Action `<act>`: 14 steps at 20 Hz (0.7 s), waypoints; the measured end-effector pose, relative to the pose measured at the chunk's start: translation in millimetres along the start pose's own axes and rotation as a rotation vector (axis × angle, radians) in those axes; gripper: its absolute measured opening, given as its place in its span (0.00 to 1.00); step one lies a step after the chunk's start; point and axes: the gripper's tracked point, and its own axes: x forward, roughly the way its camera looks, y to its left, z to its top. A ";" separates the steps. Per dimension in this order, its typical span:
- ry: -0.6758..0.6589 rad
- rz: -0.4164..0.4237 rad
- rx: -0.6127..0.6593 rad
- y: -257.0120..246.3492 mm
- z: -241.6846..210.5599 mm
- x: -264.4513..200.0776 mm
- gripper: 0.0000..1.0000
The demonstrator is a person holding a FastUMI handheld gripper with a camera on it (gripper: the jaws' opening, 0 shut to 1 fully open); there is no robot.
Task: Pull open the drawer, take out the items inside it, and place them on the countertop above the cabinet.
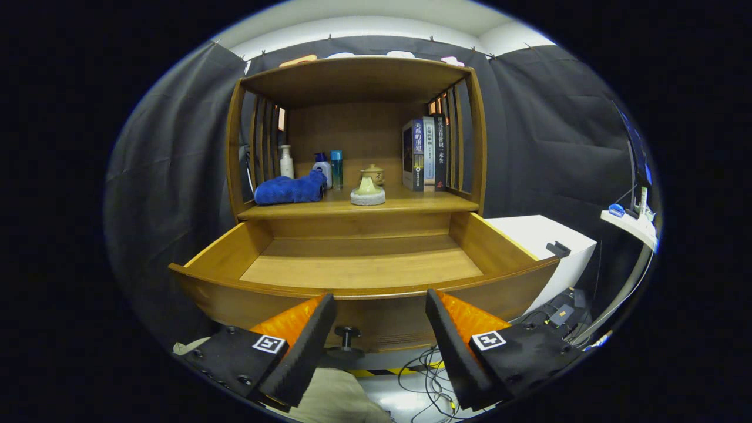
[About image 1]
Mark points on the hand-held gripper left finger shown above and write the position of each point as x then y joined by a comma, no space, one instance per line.
302,352

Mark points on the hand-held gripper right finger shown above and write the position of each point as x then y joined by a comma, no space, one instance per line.
458,358

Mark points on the wooden drawer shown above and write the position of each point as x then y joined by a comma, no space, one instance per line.
364,270

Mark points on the pale ceramic cone-shaped jar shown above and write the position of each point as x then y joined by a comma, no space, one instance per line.
368,191

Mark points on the wooden countertop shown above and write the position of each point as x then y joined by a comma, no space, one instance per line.
411,202

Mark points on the wooden cabinet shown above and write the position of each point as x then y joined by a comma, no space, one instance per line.
352,79

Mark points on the person's beige trousers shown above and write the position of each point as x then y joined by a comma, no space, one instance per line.
338,399

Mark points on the yellow black hazard tape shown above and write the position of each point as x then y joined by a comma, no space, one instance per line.
376,372

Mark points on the black power adapter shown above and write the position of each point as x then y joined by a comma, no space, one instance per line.
561,314

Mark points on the white box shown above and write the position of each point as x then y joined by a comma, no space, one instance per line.
529,235

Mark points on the small black object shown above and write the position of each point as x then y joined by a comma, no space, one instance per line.
558,248

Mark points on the blue towel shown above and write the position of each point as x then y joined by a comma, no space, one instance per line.
291,189

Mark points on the white bottle with blue cap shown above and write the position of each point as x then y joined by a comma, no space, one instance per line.
322,170

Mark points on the teal spray can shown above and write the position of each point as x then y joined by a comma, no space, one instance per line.
336,169

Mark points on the white pump bottle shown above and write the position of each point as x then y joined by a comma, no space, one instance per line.
286,164

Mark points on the book with black spine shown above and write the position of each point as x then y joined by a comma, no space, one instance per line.
440,150

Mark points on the book with blue white spine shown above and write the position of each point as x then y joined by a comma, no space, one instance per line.
411,153

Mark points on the small blue object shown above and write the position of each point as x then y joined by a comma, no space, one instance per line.
615,210

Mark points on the white side table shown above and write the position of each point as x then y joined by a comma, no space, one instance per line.
631,226

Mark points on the black backdrop cloth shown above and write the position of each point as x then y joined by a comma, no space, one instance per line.
540,147

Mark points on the computer monitor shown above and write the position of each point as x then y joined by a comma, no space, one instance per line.
637,158

